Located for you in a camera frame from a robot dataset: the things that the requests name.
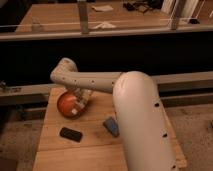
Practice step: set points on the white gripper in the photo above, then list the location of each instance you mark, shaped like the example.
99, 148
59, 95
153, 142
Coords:
83, 95

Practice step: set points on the white plastic bottle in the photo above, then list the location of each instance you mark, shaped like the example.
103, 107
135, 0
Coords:
78, 106

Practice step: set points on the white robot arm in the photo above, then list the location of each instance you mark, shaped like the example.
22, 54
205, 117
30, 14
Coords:
139, 111

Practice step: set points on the orange ceramic bowl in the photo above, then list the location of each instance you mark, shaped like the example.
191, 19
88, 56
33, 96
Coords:
65, 104

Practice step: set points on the clear plastic bottle background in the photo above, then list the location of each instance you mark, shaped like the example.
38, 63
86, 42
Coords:
36, 26

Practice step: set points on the black rectangular case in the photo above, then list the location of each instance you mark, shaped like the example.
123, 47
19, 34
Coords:
71, 134

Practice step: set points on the blue sponge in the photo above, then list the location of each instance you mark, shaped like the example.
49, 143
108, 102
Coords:
112, 127

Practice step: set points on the wooden cutting board table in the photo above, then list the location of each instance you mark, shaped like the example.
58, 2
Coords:
98, 150

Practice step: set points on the white crumpled paper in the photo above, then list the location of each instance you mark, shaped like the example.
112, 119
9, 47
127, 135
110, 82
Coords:
104, 25

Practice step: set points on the white paper sheet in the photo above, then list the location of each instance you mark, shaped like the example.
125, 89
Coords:
104, 8

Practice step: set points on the grey metal post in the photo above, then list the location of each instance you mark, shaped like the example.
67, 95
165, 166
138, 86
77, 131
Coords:
83, 16
176, 14

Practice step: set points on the grey metal rail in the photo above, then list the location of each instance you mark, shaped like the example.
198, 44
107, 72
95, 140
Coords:
172, 87

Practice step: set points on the grey metal post right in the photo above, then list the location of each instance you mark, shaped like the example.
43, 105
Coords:
176, 14

